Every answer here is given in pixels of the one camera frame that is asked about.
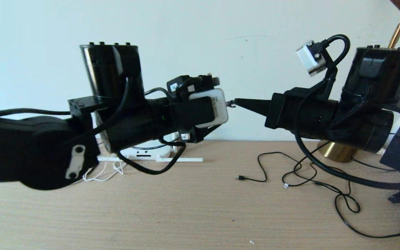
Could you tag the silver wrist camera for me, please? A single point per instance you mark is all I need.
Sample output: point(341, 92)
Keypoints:
point(309, 60)
point(221, 109)

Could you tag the white router with antennas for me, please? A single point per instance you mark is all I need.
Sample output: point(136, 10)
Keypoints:
point(158, 152)

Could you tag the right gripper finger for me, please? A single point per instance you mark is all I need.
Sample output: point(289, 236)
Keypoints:
point(259, 102)
point(264, 111)

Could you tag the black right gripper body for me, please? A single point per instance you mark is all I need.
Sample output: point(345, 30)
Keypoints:
point(300, 114)

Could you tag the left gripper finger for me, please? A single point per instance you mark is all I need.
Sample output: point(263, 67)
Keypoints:
point(208, 131)

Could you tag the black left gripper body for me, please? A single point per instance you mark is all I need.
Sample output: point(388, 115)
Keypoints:
point(171, 114)

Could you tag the brass desk lamp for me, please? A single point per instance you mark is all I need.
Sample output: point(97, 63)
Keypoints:
point(335, 152)

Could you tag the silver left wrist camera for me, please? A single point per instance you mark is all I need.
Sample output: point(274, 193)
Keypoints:
point(221, 109)

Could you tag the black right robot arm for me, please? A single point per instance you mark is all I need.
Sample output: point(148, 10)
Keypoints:
point(370, 121)

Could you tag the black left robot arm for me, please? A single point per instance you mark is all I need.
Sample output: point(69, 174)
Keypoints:
point(30, 149)

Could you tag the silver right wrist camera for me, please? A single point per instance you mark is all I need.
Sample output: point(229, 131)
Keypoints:
point(309, 60)

